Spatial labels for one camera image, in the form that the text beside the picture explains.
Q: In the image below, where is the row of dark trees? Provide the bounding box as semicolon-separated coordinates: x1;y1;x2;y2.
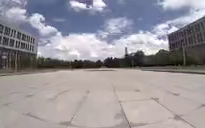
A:
23;48;205;70

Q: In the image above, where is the distant tower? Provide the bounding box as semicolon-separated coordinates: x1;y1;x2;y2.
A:
124;46;129;58

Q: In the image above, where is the grey concrete slab plaza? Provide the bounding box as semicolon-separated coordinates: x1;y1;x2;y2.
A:
0;68;205;128

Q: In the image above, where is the raised kerb strip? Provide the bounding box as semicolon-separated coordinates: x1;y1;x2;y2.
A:
0;68;69;78
139;66;205;76

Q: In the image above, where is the white office building with windows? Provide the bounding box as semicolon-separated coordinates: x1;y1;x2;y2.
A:
0;19;39;70

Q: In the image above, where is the grey office building with windows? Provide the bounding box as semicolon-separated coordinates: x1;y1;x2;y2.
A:
167;11;205;66

